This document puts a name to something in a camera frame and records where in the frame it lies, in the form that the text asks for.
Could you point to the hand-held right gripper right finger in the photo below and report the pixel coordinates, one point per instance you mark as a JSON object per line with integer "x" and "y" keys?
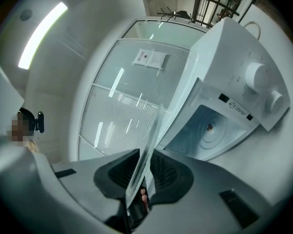
{"x": 171, "y": 177}

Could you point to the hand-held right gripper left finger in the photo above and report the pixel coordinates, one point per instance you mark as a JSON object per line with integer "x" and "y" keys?
{"x": 112, "y": 174}

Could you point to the round glass turntable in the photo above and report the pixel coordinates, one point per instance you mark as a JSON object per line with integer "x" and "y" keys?
{"x": 147, "y": 155}

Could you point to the person's right hand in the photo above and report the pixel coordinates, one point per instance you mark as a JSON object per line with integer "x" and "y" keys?
{"x": 145, "y": 199}

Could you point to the brown drive coupler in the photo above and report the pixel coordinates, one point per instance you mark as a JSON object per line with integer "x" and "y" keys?
{"x": 210, "y": 127}

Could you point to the frosted glass partition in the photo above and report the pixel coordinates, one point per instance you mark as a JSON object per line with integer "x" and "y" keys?
{"x": 127, "y": 82}

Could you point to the person's head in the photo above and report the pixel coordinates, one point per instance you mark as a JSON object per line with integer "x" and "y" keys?
{"x": 17, "y": 128}

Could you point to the white paper notice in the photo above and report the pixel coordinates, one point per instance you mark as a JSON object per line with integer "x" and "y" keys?
{"x": 150, "y": 58}

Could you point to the white microwave oven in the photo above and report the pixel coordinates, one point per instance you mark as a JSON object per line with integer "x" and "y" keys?
{"x": 234, "y": 57}

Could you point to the ceiling light strip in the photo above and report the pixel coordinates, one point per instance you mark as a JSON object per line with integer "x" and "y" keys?
{"x": 42, "y": 33}

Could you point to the black pronged rack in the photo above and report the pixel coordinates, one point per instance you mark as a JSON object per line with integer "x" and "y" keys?
{"x": 183, "y": 13}

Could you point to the black metal shelf rack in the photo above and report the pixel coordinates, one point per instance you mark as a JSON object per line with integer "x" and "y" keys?
{"x": 198, "y": 1}

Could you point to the round grey ceiling fixture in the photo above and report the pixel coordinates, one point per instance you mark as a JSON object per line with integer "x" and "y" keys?
{"x": 26, "y": 14}

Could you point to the black head-mounted camera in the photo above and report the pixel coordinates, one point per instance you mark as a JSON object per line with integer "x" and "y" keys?
{"x": 40, "y": 122}

